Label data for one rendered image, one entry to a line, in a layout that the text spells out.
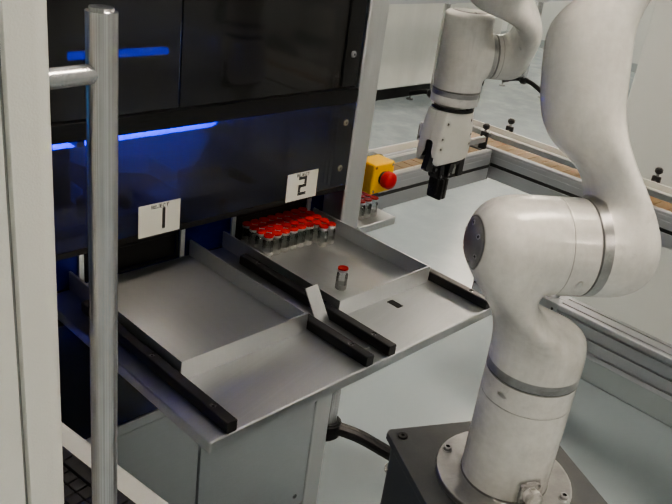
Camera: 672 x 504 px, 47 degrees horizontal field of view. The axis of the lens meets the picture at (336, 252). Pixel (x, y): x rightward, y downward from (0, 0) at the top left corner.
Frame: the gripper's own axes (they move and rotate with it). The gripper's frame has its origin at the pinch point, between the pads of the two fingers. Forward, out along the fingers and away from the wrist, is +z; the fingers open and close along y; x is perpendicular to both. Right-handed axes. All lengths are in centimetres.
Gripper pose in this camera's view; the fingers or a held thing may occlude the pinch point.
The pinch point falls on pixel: (437, 187)
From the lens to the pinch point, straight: 145.2
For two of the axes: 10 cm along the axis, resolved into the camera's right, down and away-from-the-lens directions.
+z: -1.2, 9.0, 4.3
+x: 7.0, 3.8, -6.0
